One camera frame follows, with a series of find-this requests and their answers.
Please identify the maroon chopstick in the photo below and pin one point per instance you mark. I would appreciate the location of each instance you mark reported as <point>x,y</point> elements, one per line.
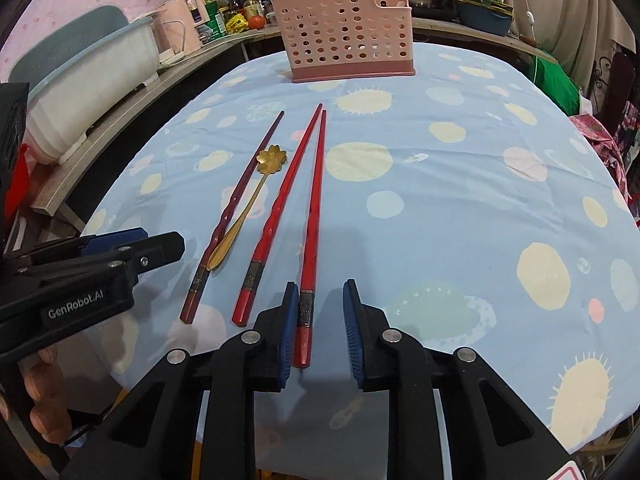
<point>266,147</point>

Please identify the pink perforated utensil basket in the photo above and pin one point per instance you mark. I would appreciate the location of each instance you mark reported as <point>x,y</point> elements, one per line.
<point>345,35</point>

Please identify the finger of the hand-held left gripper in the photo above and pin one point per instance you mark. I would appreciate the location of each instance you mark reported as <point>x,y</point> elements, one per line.
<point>160,252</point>
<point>117,237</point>

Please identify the blue planter with plants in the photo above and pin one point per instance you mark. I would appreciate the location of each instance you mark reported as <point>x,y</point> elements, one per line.
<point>482,15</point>

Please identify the yellow pump bottle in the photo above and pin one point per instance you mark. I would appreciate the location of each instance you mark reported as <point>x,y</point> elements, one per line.
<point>250,6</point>

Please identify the pink kitchen appliance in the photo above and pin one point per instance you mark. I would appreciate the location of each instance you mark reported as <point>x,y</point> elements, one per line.
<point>182,22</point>

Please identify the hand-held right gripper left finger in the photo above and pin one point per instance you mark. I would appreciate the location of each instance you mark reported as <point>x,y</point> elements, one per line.
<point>286,340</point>

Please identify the red chopstick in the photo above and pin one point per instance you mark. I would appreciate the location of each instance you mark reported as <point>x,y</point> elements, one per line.
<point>290,185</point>
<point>314,210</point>

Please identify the pink floral cloth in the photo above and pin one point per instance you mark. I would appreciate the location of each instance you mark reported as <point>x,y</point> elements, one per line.
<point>600,135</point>

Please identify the yellow packet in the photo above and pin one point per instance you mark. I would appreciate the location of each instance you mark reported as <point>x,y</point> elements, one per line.
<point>237,24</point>

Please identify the beige curtain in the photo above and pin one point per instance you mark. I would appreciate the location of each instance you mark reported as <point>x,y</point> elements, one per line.
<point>570,5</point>

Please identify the green and white package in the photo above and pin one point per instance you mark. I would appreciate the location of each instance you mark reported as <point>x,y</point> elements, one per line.
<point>215,24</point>

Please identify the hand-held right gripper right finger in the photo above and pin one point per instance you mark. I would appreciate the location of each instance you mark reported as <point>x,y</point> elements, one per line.
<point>352,340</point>

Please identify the dark ornate chair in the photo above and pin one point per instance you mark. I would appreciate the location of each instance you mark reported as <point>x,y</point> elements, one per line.
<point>620,80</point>

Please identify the green bag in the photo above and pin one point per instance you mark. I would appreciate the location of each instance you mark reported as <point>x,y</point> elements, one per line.
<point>555,85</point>

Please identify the gold flower-shaped spoon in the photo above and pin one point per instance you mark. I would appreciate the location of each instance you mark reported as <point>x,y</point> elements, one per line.
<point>270,160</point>

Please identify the person's left hand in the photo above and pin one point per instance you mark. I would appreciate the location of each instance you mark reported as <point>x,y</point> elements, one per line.
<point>47,395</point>

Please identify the white tub with blue lid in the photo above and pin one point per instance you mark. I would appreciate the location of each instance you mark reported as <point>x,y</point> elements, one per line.
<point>90,85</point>

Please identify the red tomato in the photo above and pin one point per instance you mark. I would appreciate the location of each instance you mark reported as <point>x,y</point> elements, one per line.
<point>256,22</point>

